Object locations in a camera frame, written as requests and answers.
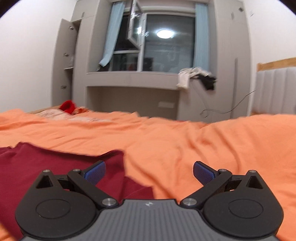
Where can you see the black garment on ledge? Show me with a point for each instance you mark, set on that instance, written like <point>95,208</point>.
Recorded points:
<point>208,81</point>

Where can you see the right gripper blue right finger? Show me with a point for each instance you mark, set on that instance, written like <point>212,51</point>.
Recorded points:
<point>210,178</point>

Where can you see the open window sash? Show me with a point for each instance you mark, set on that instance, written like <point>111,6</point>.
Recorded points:
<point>134,31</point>

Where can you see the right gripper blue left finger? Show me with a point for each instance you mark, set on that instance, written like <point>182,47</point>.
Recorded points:
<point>87,179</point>

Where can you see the grey padded wooden headboard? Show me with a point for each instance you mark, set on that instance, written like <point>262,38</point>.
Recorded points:
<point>275,88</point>

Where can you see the right light blue curtain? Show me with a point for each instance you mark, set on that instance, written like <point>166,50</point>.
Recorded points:
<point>202,40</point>

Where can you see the light blue curtain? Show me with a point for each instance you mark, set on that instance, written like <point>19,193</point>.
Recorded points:
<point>114,24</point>
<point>202,40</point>

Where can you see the dark red knit sweater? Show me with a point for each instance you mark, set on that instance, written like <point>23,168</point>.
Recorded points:
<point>21,165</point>

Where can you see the grey built-in wardrobe unit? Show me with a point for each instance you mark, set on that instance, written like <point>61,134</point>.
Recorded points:
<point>138,79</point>

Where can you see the bright red cloth item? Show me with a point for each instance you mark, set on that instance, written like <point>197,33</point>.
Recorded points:
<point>68,107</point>

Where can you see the white wall socket panel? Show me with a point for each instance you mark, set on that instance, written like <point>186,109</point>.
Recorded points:
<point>164,104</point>

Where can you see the white garment on ledge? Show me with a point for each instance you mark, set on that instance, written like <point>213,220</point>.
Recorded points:
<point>186,74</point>

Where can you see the orange duvet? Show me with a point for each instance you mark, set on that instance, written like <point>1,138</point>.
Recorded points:
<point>160,153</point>

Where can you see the pink patterned bed sheet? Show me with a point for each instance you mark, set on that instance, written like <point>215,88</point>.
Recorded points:
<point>57,114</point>

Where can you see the open grey wardrobe door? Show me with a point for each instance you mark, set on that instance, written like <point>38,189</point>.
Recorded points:
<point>63,63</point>

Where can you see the left light blue curtain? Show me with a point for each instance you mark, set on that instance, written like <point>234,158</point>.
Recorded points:
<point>114,24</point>

